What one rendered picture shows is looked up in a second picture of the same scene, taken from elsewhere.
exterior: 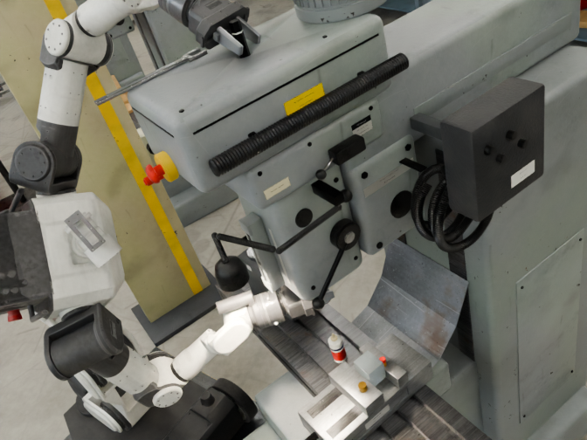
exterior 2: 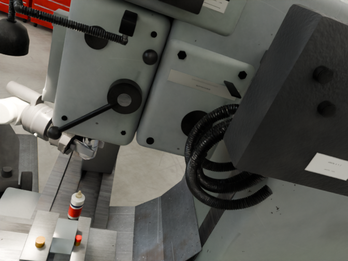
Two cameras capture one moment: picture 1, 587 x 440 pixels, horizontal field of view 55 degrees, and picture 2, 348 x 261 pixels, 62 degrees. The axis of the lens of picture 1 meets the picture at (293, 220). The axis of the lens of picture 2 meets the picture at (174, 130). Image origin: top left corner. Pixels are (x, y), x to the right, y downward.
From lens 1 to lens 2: 79 cm
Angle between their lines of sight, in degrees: 10
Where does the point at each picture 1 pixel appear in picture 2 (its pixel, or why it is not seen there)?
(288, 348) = (56, 179)
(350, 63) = not seen: outside the picture
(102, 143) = not seen: hidden behind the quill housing
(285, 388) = (28, 200)
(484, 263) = (222, 244)
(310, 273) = (70, 102)
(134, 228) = not seen: hidden behind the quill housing
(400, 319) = (141, 232)
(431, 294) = (172, 235)
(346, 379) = (41, 225)
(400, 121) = (255, 43)
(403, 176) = (217, 99)
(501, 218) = (268, 220)
